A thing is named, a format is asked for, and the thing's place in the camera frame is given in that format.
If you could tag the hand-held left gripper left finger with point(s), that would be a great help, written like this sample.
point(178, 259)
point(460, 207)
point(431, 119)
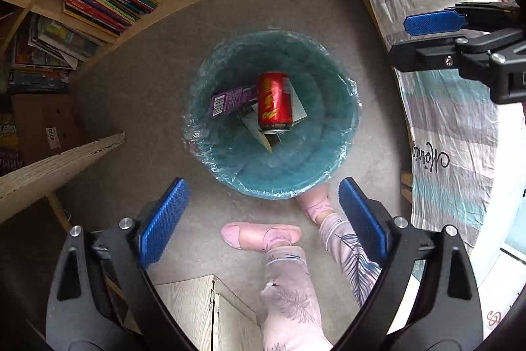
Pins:
point(164, 219)

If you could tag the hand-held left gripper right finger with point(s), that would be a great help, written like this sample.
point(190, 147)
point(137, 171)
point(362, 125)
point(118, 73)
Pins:
point(361, 219)

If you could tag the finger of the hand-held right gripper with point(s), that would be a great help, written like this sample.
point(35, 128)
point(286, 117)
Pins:
point(423, 55)
point(431, 22)

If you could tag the teal bin with clear liner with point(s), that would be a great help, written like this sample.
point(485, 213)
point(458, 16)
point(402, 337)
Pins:
point(320, 153)

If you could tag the white cardboard box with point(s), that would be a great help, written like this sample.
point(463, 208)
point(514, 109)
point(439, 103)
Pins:
point(298, 108)

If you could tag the green purple toothbrush packet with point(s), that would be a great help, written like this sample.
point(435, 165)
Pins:
point(230, 100)

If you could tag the red drink can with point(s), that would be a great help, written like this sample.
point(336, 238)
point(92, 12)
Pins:
point(274, 100)

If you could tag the person's right leg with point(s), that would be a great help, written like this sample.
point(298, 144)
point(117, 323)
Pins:
point(349, 252)

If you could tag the person's leg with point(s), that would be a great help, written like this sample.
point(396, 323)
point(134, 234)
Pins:
point(287, 293)
point(349, 252)

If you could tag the light wooden cabinet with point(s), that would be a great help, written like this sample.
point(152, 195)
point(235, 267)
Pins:
point(185, 314)

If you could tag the person's left leg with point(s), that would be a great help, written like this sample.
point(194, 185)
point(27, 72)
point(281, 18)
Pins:
point(287, 293)

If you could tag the pale wooden board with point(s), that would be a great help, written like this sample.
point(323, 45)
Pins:
point(49, 174)

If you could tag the brown cardboard box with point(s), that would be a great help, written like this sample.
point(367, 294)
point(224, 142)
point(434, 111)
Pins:
point(37, 129)

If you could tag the white plastic bag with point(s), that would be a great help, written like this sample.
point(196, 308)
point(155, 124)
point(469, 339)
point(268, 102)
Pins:
point(501, 293)

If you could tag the pile of worn magazines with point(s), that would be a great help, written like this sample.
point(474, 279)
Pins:
point(45, 51)

